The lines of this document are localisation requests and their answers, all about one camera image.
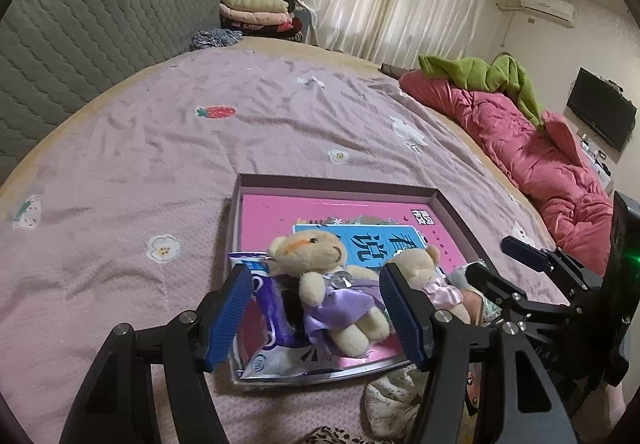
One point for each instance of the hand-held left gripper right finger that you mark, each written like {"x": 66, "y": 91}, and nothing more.
{"x": 405, "y": 319}

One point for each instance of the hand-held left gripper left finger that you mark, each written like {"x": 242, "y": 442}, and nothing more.
{"x": 230, "y": 319}

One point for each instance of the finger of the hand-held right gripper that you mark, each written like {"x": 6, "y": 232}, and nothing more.
{"x": 525, "y": 252}
{"x": 495, "y": 289}

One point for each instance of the green tissue packet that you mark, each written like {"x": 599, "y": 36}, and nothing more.
{"x": 492, "y": 309}

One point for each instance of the teddy bear pink dress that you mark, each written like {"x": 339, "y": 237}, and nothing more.
{"x": 420, "y": 264}

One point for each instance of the teddy bear purple dress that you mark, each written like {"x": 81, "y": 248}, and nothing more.
{"x": 310, "y": 249}

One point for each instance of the dark cardboard box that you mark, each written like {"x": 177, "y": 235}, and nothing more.
{"x": 325, "y": 185}

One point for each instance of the white floral cloth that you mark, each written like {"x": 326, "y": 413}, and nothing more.
{"x": 395, "y": 399}

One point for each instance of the pink quilt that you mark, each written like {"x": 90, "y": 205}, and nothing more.
{"x": 525, "y": 148}

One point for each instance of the pink picture book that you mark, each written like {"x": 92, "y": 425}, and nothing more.
{"x": 280, "y": 214}

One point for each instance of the leopard print cloth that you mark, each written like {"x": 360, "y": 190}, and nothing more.
{"x": 330, "y": 436}

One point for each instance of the black television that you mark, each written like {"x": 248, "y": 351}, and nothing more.
{"x": 597, "y": 108}

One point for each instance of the green blanket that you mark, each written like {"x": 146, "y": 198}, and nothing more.
{"x": 475, "y": 71}

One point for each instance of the pink printed bedsheet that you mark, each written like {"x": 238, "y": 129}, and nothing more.
{"x": 150, "y": 148}

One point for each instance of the white air conditioner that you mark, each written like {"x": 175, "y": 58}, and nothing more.
{"x": 547, "y": 6}

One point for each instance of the blue patterned cloth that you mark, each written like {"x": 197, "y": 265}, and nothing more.
{"x": 215, "y": 38}

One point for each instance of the pink folded blanket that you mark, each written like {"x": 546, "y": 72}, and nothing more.
{"x": 255, "y": 17}

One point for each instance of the grey plastic stool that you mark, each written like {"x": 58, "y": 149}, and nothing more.
{"x": 306, "y": 21}

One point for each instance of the beige folded blanket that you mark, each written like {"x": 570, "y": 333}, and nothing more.
{"x": 250, "y": 1}

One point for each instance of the grey quilted headboard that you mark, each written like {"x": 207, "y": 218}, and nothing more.
{"x": 100, "y": 23}

